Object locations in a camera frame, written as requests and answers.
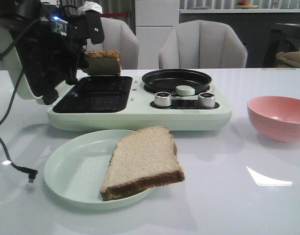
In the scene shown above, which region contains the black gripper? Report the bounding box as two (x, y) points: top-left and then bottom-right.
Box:
(16, 2), (104, 95)

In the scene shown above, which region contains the bread slice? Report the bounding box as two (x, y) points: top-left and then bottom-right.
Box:
(82, 50), (122, 76)
(100, 126), (185, 201)

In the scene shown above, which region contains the mint green breakfast maker lid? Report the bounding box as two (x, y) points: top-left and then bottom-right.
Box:
(0, 22), (77, 106)

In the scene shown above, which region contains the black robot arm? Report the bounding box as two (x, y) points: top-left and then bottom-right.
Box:
(0, 0), (104, 103)

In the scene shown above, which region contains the mint green breakfast maker base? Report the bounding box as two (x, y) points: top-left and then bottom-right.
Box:
(47, 75), (232, 131)

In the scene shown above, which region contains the left beige upholstered chair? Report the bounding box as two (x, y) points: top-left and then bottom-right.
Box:
(86, 17), (139, 70)

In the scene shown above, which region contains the beige upholstered chair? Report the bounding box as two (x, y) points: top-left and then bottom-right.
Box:
(86, 17), (139, 70)
(158, 20), (248, 69)

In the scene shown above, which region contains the white cabinet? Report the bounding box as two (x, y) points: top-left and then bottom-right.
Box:
(135, 0), (180, 69)

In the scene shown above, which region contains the black round frying pan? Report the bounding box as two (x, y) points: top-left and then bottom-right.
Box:
(142, 69), (212, 96)

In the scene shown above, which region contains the left silver control knob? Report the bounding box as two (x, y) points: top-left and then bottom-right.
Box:
(154, 92), (172, 107)

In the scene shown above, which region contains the silver control knob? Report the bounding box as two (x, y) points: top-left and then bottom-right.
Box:
(197, 93), (216, 108)
(154, 92), (172, 107)

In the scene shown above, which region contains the right beige upholstered chair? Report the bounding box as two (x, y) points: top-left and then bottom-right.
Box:
(158, 20), (248, 69)

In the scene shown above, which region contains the mint green round plate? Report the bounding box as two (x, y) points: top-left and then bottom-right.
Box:
(44, 130), (153, 210)

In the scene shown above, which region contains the right silver control knob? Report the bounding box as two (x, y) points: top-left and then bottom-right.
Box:
(197, 93), (216, 108)

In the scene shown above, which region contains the fruit plate on counter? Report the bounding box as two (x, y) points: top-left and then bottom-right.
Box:
(235, 0), (258, 9)

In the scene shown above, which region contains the dark grey counter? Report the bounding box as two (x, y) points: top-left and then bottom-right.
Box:
(179, 9), (300, 68)

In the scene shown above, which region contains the tan cushion at right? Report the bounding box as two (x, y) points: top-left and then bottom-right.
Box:
(275, 51), (300, 69)

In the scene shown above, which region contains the pink bowl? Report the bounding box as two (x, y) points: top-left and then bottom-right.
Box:
(247, 95), (300, 142)

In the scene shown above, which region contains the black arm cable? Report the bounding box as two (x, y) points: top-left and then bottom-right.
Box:
(0, 18), (40, 184)

